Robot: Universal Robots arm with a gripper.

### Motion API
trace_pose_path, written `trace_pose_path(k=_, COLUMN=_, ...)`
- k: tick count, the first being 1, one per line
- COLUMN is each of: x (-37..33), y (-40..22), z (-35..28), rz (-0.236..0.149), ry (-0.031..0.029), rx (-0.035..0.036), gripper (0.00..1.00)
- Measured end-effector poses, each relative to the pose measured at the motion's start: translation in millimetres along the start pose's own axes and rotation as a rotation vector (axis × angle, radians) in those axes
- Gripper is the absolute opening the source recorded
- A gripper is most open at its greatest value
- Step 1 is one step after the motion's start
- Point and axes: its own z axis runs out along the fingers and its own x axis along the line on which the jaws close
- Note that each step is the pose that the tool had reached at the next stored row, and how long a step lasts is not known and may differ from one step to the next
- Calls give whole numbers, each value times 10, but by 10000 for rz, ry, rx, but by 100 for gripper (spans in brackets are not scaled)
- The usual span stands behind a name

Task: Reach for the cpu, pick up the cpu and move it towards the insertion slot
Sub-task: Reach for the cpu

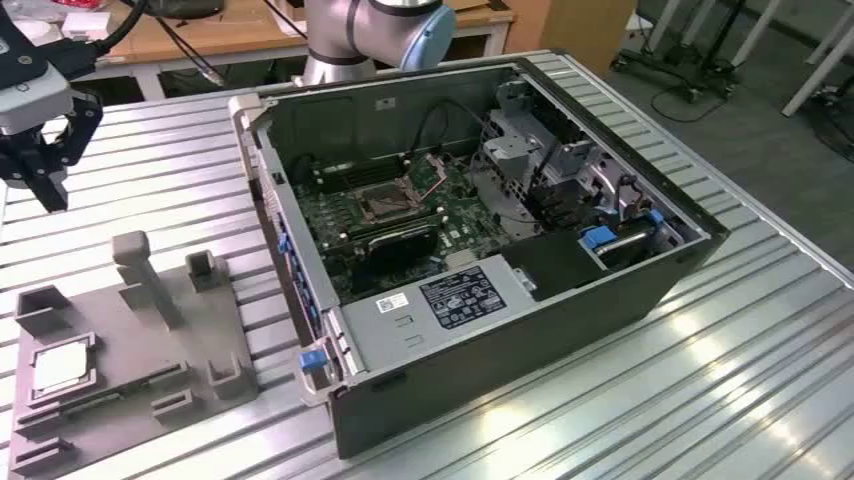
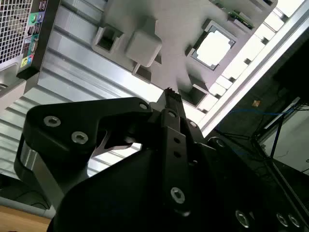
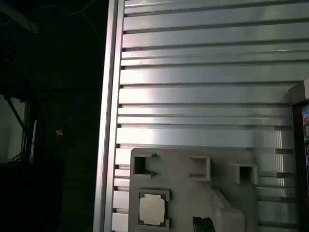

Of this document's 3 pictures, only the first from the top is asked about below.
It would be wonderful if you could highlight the grey camera mount box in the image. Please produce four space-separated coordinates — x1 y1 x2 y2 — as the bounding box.
0 64 73 136

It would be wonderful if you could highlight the wooden desk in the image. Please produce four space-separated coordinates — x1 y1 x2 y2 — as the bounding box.
99 0 519 101

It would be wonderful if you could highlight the black wheeled stand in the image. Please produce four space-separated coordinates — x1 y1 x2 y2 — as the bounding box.
610 0 746 104

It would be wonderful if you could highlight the white box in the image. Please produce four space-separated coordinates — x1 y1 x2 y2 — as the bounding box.
63 10 112 41

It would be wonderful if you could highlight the grey power supply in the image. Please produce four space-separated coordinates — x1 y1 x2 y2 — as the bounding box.
335 257 539 375

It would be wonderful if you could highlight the wooden cabinet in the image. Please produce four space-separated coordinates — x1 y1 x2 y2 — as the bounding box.
539 0 637 76

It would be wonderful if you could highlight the black open PC case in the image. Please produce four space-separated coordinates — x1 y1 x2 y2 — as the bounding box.
226 47 730 461

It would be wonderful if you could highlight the thin metal locking lever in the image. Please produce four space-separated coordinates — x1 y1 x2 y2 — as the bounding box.
424 166 463 196

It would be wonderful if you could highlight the black case cable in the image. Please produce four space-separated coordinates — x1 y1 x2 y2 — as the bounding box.
407 98 492 156

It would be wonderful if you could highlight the green RAM stick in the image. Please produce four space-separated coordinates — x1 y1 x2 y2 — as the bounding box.
59 367 187 416

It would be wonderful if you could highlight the green motherboard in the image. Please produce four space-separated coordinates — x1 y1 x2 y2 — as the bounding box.
292 149 510 296

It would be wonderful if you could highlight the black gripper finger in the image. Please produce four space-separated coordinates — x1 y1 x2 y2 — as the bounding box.
24 91 105 214

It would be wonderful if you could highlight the metal disk bay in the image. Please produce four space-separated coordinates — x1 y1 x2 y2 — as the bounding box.
478 79 606 216

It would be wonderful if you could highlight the CPU socket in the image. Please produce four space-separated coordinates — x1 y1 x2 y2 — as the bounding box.
355 184 423 229

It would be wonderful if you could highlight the grey parts rack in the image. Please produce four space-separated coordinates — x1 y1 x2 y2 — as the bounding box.
9 232 260 476

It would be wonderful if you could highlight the black plastic shroud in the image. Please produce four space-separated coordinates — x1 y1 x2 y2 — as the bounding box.
499 230 610 302

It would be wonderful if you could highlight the white table leg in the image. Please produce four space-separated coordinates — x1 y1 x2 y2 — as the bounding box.
779 19 854 117

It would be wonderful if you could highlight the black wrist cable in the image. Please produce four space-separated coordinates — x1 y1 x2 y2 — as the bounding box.
84 0 159 57

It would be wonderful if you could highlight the metal socket cover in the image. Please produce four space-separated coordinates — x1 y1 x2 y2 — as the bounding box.
396 153 447 197

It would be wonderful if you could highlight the black RAM slot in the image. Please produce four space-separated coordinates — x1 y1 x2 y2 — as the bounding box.
332 216 442 237
320 166 408 185
323 229 402 250
311 157 402 176
326 170 411 191
330 220 439 241
326 224 435 245
316 161 406 180

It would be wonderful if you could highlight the CPU with silver top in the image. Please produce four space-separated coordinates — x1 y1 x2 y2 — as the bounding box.
31 344 92 391

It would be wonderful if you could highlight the black graphics card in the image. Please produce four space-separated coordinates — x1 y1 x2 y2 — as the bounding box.
346 224 442 296

